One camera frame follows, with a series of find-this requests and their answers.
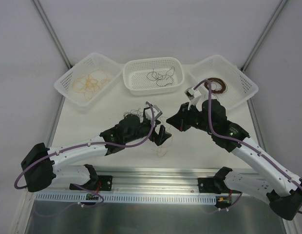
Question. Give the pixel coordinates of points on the white left basket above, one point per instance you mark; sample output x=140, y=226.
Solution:
x=89, y=80

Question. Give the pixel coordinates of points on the white middle perforated basket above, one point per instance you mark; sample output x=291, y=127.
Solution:
x=152, y=76

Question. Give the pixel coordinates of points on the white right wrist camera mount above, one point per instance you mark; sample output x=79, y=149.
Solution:
x=194, y=96

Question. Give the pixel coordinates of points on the aluminium corner post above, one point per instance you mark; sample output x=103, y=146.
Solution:
x=48, y=26
x=281, y=6

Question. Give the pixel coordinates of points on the white slotted cable duct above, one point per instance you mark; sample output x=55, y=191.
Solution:
x=127, y=198

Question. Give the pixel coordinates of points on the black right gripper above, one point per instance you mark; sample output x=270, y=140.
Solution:
x=186, y=117

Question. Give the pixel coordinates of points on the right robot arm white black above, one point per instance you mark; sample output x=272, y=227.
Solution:
x=279, y=188

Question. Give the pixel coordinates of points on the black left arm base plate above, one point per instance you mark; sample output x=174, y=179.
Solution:
x=102, y=182

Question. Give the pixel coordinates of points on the right aluminium corner post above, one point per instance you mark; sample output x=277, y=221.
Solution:
x=281, y=6

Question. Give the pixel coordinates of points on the left aluminium corner post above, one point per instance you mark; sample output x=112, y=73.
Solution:
x=48, y=26

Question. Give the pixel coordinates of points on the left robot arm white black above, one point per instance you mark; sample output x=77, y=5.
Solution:
x=45, y=166

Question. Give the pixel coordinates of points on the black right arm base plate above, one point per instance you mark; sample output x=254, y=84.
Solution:
x=214, y=185

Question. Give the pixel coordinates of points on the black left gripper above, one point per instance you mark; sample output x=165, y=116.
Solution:
x=153, y=130

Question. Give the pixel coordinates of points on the white right basket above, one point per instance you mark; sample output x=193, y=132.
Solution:
x=229, y=85

